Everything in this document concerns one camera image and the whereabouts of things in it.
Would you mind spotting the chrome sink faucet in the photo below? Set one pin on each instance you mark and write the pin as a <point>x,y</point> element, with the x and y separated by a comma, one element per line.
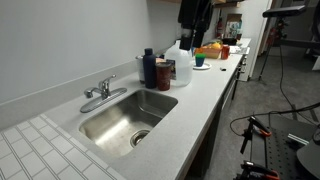
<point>106,95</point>

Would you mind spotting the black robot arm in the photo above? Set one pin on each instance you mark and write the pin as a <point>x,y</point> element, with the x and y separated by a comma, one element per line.
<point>195,18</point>

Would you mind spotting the sink drain strainer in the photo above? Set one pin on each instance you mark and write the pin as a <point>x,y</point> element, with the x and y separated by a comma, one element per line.
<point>138,136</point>

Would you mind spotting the stainless steel sink basin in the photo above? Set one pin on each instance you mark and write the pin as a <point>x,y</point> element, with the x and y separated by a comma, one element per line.
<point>112,129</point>

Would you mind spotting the dark red tumbler cup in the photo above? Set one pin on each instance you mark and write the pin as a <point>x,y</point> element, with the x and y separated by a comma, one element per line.
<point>163,70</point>

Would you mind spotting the dark navy water bottle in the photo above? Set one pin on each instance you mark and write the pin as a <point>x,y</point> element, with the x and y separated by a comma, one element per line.
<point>149,60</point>

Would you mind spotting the clear plastic water jug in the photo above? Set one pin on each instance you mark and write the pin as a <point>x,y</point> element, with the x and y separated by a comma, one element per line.
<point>182,64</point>

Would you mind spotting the metal canister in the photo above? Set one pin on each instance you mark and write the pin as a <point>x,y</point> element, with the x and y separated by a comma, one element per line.
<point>139,60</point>

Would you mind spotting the white plate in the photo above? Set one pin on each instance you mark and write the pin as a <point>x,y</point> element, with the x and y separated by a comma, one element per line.
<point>205,66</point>

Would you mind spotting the blue and green cup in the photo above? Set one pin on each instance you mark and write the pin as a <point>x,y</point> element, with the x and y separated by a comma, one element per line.
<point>199,59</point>

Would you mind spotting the wooden fruit basket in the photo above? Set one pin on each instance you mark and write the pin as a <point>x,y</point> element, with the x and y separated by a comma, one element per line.
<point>211,51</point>

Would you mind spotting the red can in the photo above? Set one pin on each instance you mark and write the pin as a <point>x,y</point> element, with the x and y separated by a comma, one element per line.
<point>225,52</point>

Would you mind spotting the red fire extinguisher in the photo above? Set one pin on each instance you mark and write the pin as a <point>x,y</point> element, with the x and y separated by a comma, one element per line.
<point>219,28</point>

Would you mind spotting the colourful box on shelf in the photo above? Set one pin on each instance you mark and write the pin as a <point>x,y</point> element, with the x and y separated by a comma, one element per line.
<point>233,25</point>

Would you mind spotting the black orange clamp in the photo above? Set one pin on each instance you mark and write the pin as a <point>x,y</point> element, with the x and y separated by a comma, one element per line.
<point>254,125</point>

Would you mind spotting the black perforated cart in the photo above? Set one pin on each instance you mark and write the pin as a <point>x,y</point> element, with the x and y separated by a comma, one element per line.
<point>292,150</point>

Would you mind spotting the black camera on tripod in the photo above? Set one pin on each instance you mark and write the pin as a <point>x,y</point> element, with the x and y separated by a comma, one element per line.
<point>277,36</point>

